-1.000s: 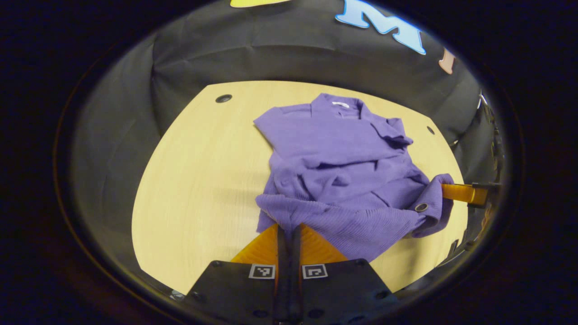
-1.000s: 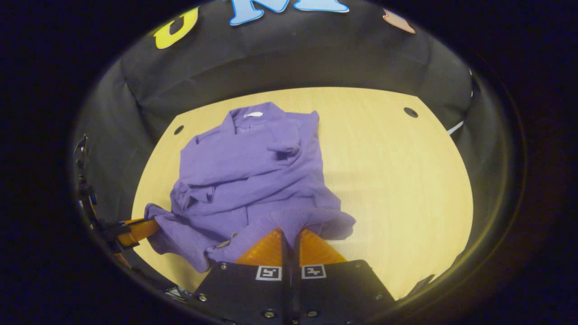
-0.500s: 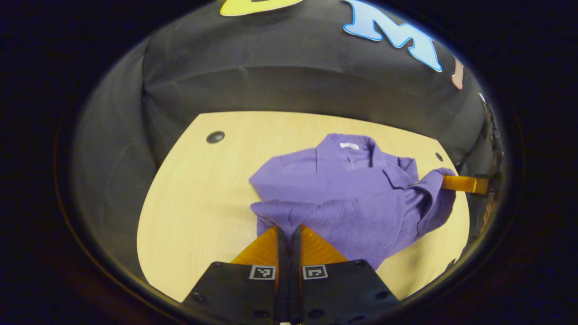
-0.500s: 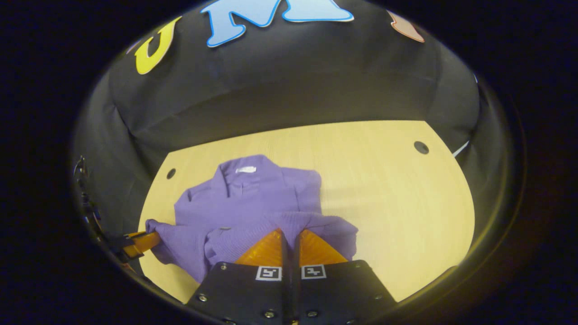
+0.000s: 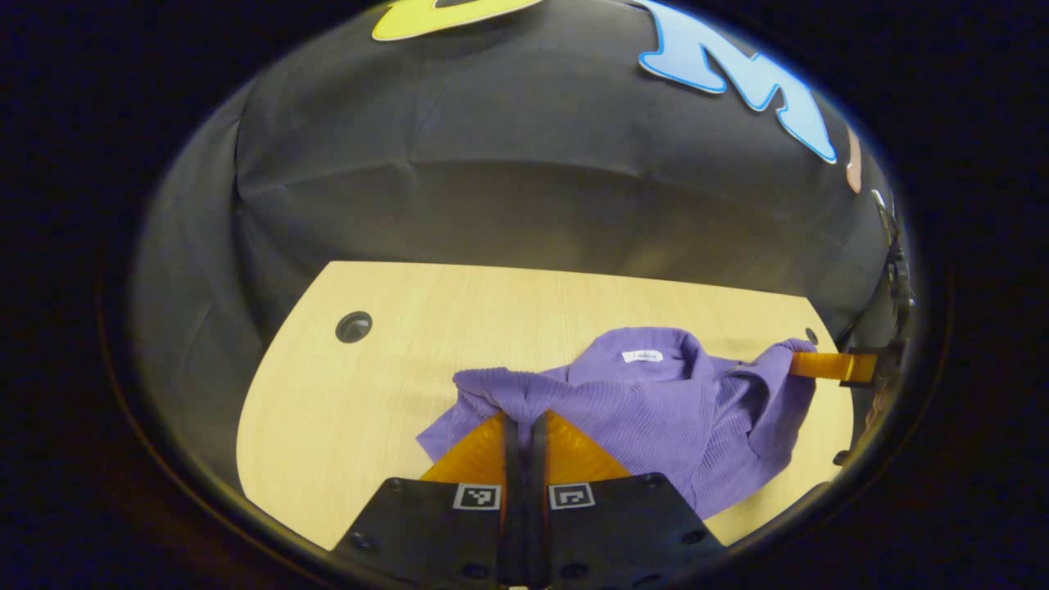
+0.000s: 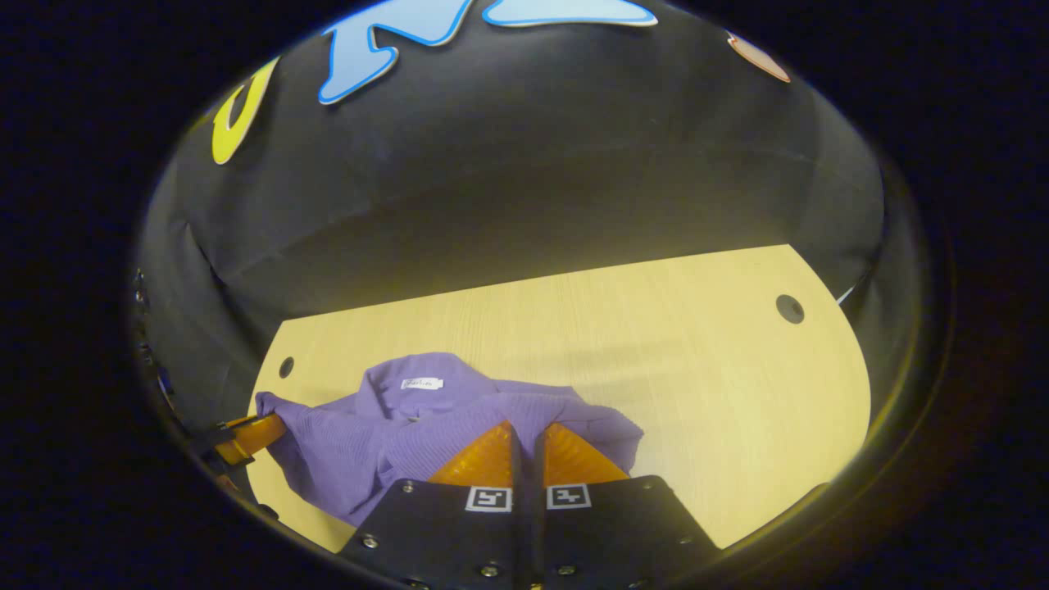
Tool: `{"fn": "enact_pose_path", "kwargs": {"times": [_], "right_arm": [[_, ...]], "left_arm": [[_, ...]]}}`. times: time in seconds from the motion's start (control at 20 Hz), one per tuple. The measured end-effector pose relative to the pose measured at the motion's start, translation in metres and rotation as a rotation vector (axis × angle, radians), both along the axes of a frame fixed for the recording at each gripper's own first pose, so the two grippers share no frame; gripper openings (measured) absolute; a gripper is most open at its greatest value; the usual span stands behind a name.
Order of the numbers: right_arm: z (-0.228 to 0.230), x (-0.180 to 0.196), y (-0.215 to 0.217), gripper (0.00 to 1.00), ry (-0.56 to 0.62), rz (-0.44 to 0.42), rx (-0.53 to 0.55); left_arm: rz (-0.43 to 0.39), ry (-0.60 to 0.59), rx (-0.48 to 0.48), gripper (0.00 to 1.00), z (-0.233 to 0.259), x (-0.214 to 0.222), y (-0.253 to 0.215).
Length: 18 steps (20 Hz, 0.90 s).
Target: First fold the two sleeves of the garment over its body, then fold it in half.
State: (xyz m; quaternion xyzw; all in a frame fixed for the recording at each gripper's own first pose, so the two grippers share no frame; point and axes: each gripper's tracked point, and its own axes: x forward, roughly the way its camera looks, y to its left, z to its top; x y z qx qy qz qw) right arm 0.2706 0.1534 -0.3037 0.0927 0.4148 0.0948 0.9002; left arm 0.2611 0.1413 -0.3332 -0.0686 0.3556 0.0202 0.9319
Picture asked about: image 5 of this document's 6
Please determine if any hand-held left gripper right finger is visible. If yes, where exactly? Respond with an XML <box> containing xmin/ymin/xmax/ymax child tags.
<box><xmin>524</xmin><ymin>409</ymin><xmax>727</xmax><ymax>590</ymax></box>

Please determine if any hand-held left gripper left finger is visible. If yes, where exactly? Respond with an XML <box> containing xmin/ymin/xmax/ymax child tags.
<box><xmin>331</xmin><ymin>411</ymin><xmax>526</xmax><ymax>590</ymax></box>

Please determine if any purple shirt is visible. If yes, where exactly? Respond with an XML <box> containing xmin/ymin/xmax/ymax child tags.
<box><xmin>416</xmin><ymin>326</ymin><xmax>820</xmax><ymax>522</ymax></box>

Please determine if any black backdrop cloth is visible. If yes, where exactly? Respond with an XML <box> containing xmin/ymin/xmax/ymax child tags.
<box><xmin>129</xmin><ymin>0</ymin><xmax>916</xmax><ymax>502</ymax></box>

